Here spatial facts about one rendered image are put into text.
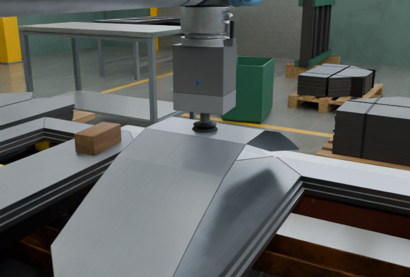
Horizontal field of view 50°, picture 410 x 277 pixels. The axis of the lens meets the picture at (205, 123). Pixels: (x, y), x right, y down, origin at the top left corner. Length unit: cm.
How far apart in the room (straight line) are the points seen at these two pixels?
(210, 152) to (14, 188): 48
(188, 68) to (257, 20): 857
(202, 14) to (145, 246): 33
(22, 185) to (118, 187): 39
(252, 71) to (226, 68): 362
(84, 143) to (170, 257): 63
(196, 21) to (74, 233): 34
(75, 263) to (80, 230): 5
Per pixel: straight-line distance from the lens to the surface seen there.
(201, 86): 68
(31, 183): 100
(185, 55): 68
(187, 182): 61
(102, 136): 114
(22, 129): 140
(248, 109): 438
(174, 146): 68
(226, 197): 88
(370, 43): 873
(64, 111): 164
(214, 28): 66
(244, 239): 75
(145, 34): 354
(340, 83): 508
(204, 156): 64
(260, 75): 428
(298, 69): 691
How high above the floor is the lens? 123
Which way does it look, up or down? 16 degrees down
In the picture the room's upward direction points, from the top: straight up
